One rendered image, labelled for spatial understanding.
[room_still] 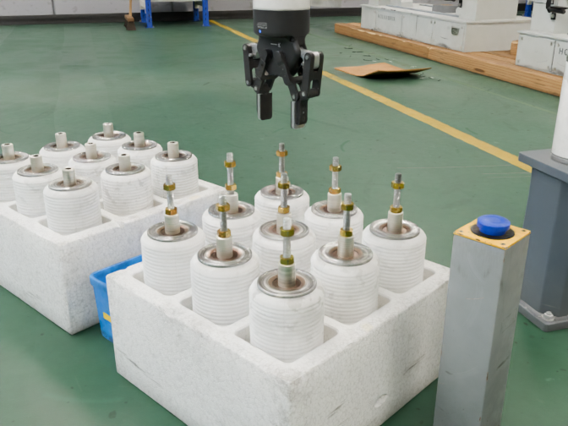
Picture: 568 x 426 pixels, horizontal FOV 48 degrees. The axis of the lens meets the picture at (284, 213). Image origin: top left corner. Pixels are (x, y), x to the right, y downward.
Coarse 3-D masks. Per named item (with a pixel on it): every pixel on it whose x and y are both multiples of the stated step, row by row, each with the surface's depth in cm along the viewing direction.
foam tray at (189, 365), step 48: (144, 288) 94; (384, 288) 94; (432, 288) 94; (144, 336) 95; (192, 336) 85; (240, 336) 84; (336, 336) 82; (384, 336) 86; (432, 336) 98; (144, 384) 99; (192, 384) 88; (240, 384) 80; (288, 384) 73; (336, 384) 81; (384, 384) 90
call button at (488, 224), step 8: (480, 216) 80; (488, 216) 80; (496, 216) 80; (480, 224) 79; (488, 224) 78; (496, 224) 78; (504, 224) 78; (488, 232) 79; (496, 232) 78; (504, 232) 79
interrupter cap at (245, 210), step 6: (240, 204) 105; (246, 204) 106; (210, 210) 103; (216, 210) 103; (240, 210) 104; (246, 210) 103; (252, 210) 102; (216, 216) 100; (228, 216) 100; (234, 216) 100; (240, 216) 100; (246, 216) 101
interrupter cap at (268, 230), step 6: (270, 222) 98; (294, 222) 98; (300, 222) 98; (264, 228) 96; (270, 228) 96; (294, 228) 97; (300, 228) 96; (306, 228) 96; (264, 234) 94; (270, 234) 94; (276, 234) 94; (294, 234) 94; (300, 234) 94; (306, 234) 94; (276, 240) 93; (282, 240) 92
